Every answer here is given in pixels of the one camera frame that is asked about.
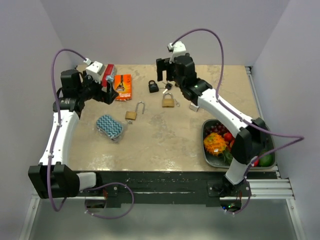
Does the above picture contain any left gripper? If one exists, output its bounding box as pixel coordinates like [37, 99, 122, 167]
[78, 71, 119, 105]

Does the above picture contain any small brass padlock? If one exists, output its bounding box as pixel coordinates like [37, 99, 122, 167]
[124, 101, 146, 121]

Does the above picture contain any large brass padlock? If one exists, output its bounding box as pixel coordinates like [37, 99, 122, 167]
[161, 92, 180, 108]

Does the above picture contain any black padlock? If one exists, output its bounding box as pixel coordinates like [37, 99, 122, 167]
[148, 80, 159, 93]

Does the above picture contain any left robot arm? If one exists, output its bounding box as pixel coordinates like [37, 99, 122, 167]
[28, 69, 118, 199]

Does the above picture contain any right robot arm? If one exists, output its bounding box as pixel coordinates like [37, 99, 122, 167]
[156, 54, 267, 197]

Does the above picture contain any orange box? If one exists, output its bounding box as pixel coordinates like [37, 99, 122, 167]
[114, 74, 132, 101]

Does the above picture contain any red box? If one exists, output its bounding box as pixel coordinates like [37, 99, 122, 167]
[101, 64, 117, 87]

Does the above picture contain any blue zigzag pouch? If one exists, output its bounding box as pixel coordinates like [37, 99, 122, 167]
[95, 114, 125, 142]

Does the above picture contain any silver toothpaste box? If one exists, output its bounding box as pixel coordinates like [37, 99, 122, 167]
[189, 103, 200, 112]

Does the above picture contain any dark grapes bunch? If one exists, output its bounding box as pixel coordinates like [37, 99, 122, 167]
[204, 122, 229, 136]

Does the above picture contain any grey fruit tray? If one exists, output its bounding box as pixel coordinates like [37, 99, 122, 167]
[202, 119, 277, 170]

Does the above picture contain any red lychee cluster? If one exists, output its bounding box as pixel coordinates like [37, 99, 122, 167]
[223, 132, 235, 148]

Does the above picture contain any black mounting base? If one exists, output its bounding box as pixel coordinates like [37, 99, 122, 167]
[79, 171, 251, 208]

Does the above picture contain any red apple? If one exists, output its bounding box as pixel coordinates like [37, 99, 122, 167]
[251, 159, 259, 167]

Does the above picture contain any green lime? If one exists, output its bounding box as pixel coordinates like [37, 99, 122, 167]
[258, 154, 273, 168]

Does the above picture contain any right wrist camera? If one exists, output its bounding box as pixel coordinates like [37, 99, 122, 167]
[167, 41, 187, 64]

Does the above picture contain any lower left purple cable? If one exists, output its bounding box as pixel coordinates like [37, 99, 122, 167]
[84, 182, 135, 220]

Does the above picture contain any purple cable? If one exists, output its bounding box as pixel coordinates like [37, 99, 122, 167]
[223, 184, 252, 215]
[84, 182, 135, 220]
[46, 48, 88, 212]
[172, 28, 305, 176]

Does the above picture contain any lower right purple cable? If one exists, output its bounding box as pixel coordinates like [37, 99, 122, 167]
[223, 184, 252, 215]

